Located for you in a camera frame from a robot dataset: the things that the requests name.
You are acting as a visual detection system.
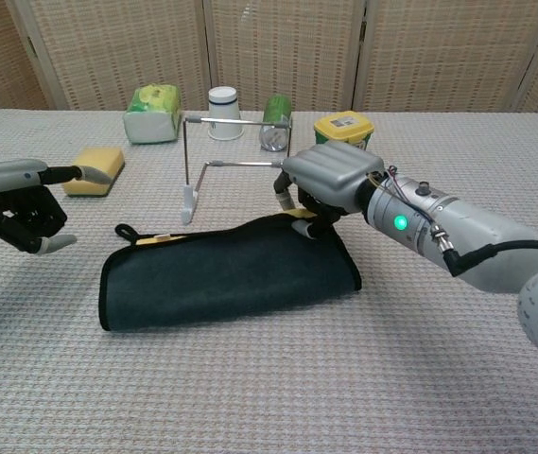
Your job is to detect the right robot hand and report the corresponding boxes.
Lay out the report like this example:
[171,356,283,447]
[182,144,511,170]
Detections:
[272,141,386,240]

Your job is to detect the green tub with yellow lid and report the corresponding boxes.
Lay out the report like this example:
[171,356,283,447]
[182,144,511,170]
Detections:
[313,111,375,152]

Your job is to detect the white paper cup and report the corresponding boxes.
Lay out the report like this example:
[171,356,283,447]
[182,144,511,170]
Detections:
[207,86,245,141]

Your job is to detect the green drink can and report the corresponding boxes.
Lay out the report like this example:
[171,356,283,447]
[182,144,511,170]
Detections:
[258,94,293,153]

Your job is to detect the woven folding screen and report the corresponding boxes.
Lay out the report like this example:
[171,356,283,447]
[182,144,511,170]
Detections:
[0,0,538,114]

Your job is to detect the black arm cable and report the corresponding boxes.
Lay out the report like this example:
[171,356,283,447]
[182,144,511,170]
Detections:
[441,238,538,278]

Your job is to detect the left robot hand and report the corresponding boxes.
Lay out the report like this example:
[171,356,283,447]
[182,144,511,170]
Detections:
[0,159,113,256]

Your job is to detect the green tissue pack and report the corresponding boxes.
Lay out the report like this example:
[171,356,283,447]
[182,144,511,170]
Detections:
[122,83,182,146]

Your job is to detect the silver metal rack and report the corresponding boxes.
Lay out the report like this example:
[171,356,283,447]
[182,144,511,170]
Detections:
[181,114,295,226]

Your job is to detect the grey waffle tablecloth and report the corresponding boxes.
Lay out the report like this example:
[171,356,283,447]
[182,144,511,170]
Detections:
[0,109,538,454]

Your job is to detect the yellow towel with black trim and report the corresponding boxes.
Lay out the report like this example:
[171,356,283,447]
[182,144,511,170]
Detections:
[99,211,363,332]

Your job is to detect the yellow sponge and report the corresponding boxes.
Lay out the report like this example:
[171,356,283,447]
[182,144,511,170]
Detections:
[62,146,127,199]

